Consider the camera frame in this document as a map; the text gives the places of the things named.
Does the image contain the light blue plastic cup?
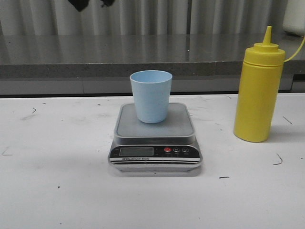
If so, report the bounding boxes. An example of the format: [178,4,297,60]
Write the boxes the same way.
[130,70,173,124]

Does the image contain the yellow squeeze bottle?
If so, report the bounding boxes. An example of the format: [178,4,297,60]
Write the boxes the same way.
[233,26,305,143]

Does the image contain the grey stone counter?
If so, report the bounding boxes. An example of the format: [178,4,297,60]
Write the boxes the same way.
[0,33,305,96]

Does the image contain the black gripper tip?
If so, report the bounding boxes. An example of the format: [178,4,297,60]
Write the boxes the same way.
[68,0,114,11]

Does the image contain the grey pleated curtain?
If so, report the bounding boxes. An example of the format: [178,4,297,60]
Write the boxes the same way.
[0,0,287,36]

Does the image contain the white rice cooker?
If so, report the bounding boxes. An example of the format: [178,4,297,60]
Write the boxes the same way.
[283,0,305,36]

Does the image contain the digital kitchen scale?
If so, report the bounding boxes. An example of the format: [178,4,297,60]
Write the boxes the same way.
[108,103,203,177]

